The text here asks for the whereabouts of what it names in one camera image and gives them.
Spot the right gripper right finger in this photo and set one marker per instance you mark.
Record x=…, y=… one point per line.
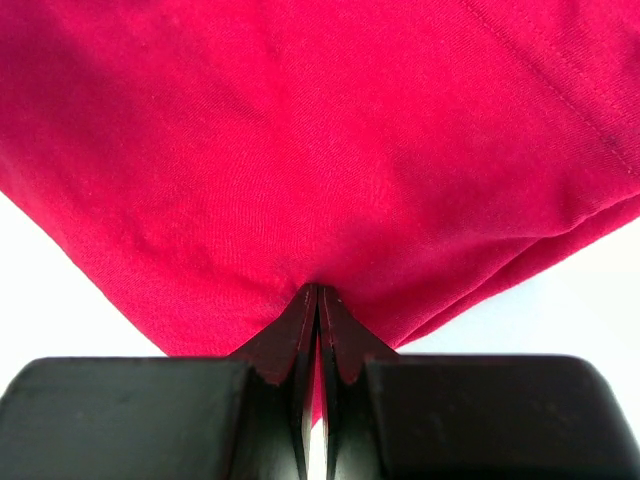
x=394, y=416

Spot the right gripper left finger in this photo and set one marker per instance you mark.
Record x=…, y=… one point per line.
x=243, y=416

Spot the red t-shirt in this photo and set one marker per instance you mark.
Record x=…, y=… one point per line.
x=200, y=161

